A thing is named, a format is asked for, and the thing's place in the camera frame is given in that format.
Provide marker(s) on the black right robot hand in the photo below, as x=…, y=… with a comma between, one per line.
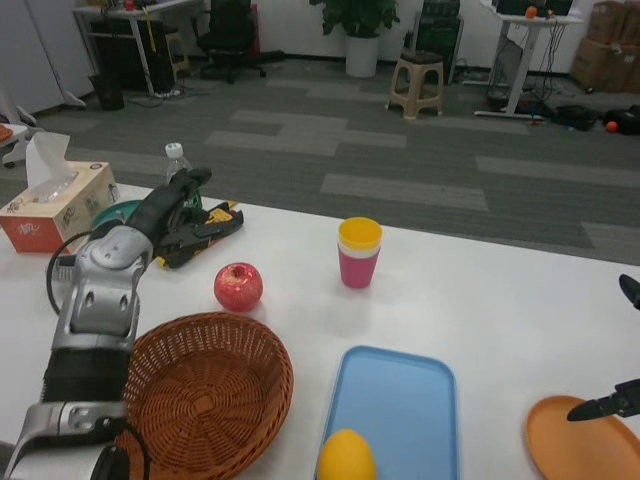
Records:
x=605, y=406

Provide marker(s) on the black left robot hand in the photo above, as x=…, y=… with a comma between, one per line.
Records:
x=152, y=210

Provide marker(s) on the red apple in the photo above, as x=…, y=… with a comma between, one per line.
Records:
x=239, y=287

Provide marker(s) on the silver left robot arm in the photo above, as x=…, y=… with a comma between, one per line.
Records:
x=97, y=310

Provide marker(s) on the teal plastic plate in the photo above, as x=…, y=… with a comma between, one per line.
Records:
x=117, y=208

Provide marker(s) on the orange plastic plate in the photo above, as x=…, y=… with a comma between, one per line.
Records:
x=575, y=445

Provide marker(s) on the clear water bottle green label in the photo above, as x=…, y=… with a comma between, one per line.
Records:
x=177, y=162

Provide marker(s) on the yellow black remote controller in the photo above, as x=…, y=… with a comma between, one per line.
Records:
x=224, y=215

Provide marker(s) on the orange tissue box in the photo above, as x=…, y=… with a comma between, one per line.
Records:
x=65, y=212

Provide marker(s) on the white power strip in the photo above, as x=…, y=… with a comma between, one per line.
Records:
x=167, y=93

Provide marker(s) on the black mesh trash bin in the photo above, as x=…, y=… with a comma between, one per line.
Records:
x=107, y=92

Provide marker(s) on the white small side table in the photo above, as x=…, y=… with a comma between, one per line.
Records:
x=15, y=145

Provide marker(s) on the black cabinet under desk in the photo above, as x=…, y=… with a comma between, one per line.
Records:
x=120, y=55

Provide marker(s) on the plain beige stool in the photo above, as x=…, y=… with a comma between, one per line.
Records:
x=177, y=50

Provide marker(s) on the orange wicker tray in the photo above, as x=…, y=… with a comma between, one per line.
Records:
x=4, y=132

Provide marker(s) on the white partition panel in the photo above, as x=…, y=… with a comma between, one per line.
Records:
x=45, y=50

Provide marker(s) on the brown wicker basket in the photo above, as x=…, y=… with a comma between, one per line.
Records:
x=210, y=395

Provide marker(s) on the black office chair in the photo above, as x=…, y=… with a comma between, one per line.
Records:
x=230, y=30

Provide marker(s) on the white plastic cup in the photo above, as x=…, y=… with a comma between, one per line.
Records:
x=346, y=253

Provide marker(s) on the white desk with clutter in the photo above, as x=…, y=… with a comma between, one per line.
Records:
x=142, y=10

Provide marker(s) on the yellow plastic cup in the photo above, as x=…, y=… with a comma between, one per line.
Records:
x=360, y=232

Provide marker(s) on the light blue plastic tray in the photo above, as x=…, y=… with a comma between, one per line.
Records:
x=395, y=405

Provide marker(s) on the pink plastic cup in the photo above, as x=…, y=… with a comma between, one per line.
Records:
x=359, y=272

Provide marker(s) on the white plant pot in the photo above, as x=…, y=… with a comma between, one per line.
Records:
x=361, y=56

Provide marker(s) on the yellow lemon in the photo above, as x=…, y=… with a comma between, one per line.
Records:
x=347, y=457

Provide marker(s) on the small orange ball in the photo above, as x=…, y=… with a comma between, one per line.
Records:
x=610, y=126

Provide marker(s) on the green leafy plant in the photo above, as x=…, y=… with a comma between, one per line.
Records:
x=357, y=15

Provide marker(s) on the bulky black bag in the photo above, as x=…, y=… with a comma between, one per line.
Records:
x=627, y=120

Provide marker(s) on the flat black bag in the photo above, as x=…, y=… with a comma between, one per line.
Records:
x=575, y=117

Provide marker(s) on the beige plastic stool dark seat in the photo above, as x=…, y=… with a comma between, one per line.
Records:
x=417, y=75

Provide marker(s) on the black green equipment cabinet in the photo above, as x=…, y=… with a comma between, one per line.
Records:
x=439, y=35

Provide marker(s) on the stacked cardboard boxes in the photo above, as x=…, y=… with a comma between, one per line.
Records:
x=607, y=50

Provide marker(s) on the white standing desk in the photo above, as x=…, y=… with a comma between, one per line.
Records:
x=522, y=55

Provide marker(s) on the orange fruit on desk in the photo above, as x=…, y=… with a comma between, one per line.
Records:
x=531, y=11

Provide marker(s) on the black electronic equipment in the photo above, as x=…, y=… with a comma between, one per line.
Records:
x=515, y=6

